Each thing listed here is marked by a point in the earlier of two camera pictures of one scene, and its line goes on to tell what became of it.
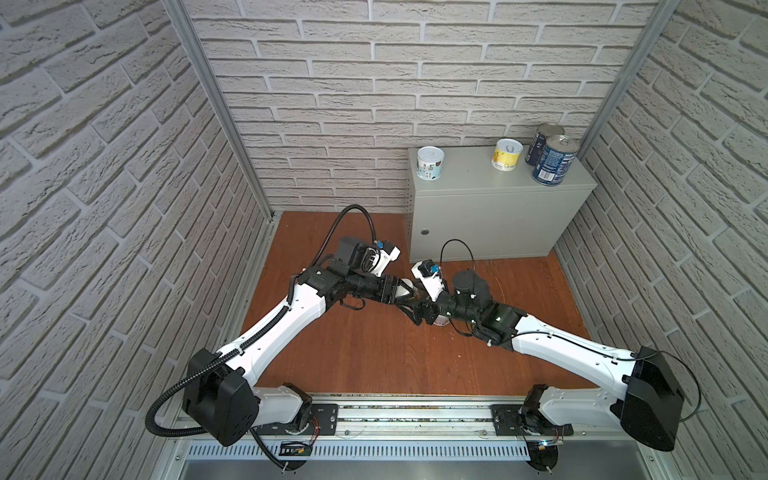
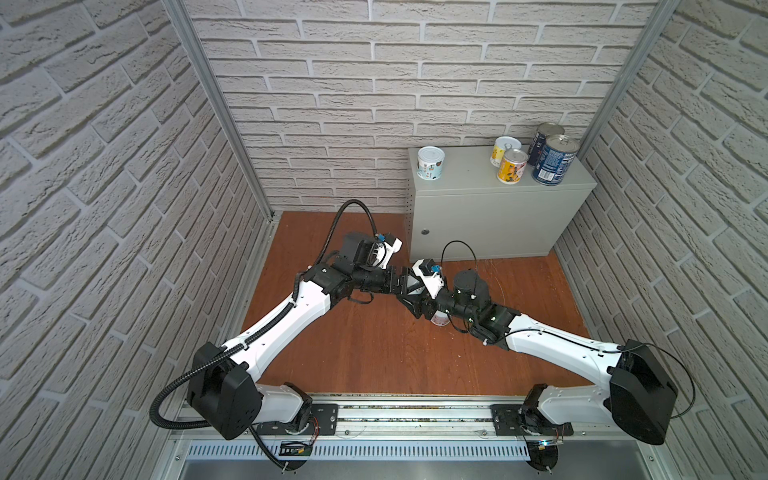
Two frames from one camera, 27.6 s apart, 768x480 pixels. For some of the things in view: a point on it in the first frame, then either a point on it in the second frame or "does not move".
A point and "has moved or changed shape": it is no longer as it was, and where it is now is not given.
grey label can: x=429 y=162 does not move
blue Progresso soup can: x=555 y=161 does not move
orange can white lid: x=441 y=320 has moved or changed shape
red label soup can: x=537 y=144 does not move
